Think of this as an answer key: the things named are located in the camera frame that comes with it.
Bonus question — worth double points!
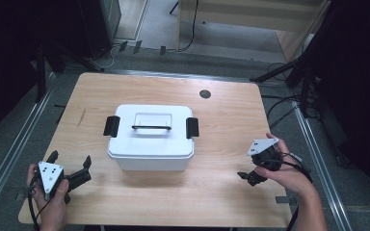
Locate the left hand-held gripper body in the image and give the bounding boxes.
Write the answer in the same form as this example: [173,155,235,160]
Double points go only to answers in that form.
[33,161,93,205]

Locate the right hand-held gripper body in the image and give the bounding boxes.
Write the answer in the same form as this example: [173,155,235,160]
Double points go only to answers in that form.
[246,137,284,188]

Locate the black box latch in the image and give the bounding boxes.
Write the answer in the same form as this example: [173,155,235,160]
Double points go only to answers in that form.
[185,116,200,140]
[102,115,121,138]

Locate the white plastic storage box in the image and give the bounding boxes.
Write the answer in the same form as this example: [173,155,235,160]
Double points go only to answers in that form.
[109,153,194,172]

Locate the white storage box lid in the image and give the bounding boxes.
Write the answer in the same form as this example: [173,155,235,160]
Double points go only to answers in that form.
[107,103,196,161]

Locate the person's left hand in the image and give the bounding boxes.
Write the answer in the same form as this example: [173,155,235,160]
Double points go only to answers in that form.
[26,163,70,231]

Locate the person's right hand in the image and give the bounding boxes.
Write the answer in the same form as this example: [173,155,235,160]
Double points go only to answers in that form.
[252,132,318,197]

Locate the black tripod stand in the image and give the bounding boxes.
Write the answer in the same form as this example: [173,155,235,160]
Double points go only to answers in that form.
[250,47,323,119]

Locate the black metal stand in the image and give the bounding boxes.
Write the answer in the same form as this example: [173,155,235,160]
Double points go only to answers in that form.
[35,39,48,103]

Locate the light wooden desk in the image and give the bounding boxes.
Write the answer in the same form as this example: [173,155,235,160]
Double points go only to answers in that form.
[175,0,332,63]

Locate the dark cabinet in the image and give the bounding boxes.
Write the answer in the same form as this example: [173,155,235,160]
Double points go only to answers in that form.
[76,0,123,61]

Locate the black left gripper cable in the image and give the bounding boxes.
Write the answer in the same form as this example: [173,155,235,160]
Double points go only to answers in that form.
[27,183,51,231]

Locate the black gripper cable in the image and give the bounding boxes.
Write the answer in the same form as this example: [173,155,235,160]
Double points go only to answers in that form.
[27,183,51,231]
[262,152,314,231]

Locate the metal floor rail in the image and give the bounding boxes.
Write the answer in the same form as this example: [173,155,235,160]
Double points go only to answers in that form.
[0,72,58,223]
[291,101,355,231]

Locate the black floor cables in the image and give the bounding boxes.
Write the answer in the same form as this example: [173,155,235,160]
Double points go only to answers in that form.
[265,62,304,130]

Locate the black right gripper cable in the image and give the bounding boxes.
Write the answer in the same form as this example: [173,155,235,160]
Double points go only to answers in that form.
[262,152,314,231]

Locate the white floor cable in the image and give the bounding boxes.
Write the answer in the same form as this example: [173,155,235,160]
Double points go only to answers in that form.
[98,43,120,70]

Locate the black hanging cable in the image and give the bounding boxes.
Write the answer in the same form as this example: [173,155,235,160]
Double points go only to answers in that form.
[176,0,200,53]

